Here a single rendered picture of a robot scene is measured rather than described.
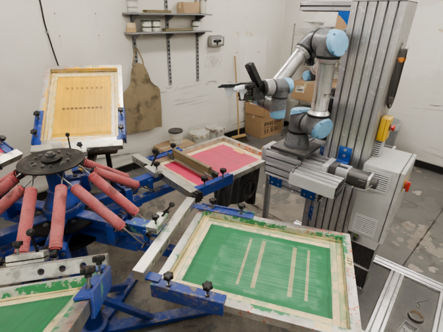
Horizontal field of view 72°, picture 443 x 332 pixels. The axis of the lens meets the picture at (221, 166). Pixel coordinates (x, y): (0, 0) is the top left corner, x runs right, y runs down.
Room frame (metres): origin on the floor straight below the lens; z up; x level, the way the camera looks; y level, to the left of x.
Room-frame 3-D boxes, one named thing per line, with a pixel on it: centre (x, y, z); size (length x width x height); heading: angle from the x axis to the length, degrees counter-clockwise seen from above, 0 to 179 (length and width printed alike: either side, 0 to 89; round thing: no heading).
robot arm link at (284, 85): (1.46, -0.27, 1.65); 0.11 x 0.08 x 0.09; 117
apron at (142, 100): (3.84, 1.03, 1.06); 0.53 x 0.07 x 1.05; 134
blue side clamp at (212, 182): (1.69, 0.05, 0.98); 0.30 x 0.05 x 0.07; 134
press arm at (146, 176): (1.67, 0.47, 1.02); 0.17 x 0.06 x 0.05; 134
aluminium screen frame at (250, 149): (2.06, 0.07, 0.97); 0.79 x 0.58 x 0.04; 134
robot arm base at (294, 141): (1.70, -0.45, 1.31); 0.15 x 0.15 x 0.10
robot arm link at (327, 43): (1.58, -0.51, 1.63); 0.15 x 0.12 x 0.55; 27
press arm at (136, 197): (1.76, 0.38, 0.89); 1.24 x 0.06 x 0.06; 134
